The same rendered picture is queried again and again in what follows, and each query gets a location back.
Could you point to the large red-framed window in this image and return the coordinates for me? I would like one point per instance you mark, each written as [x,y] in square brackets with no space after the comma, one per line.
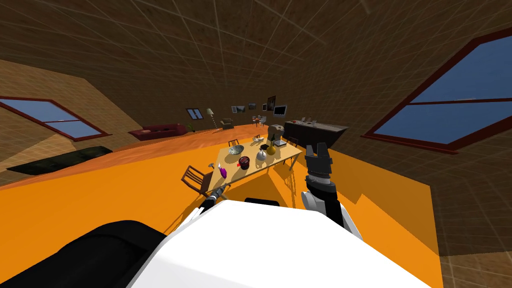
[48,118]
[452,104]

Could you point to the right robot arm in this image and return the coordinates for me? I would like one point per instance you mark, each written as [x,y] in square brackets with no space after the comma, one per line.
[326,200]

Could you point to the grey bowl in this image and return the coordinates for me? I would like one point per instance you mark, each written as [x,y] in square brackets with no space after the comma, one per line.
[236,150]

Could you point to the small dark-framed window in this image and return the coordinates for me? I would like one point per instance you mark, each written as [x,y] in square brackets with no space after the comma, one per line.
[194,113]

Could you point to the dark sideboard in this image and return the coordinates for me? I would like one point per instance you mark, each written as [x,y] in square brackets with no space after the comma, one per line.
[316,134]

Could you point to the purple bottle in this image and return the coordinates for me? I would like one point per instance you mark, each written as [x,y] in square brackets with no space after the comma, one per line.
[222,172]

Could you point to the small dining table set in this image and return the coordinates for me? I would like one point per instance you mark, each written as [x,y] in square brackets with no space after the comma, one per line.
[259,120]

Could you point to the floor lamp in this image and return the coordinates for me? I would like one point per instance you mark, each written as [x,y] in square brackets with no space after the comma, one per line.
[210,114]

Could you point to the yellow vase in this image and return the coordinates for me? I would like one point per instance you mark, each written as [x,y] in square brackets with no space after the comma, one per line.
[271,150]

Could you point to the brown wooden chair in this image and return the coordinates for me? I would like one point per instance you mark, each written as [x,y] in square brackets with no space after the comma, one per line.
[196,180]
[293,141]
[233,142]

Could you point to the light wooden table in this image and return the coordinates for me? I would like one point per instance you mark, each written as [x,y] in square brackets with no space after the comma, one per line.
[282,153]

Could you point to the dark red sofa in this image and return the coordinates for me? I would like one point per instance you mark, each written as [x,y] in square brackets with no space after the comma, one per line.
[160,131]

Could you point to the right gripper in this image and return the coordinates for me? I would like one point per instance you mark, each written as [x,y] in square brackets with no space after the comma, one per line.
[318,165]

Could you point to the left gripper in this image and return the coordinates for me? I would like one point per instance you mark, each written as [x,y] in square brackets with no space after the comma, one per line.
[224,189]

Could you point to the tall dark wall picture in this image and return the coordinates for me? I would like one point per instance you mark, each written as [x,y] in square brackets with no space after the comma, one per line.
[271,103]

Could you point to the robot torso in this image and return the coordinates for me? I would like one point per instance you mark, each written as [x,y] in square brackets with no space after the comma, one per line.
[256,248]

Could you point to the small dark wall picture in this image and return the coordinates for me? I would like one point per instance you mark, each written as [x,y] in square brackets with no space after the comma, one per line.
[251,106]

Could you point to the wall television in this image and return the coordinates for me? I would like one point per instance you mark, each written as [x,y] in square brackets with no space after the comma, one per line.
[280,110]

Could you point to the grey laptop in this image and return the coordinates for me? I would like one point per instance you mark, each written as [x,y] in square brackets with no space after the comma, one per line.
[280,142]

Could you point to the dark olive armchair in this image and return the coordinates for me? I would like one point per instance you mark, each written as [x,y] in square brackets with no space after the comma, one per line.
[227,124]

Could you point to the dark red mug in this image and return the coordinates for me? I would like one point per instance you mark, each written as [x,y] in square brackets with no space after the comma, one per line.
[244,162]

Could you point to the wide wall picture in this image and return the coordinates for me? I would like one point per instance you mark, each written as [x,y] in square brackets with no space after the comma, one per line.
[238,108]

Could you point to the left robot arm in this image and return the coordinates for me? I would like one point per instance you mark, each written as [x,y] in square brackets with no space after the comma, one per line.
[92,260]

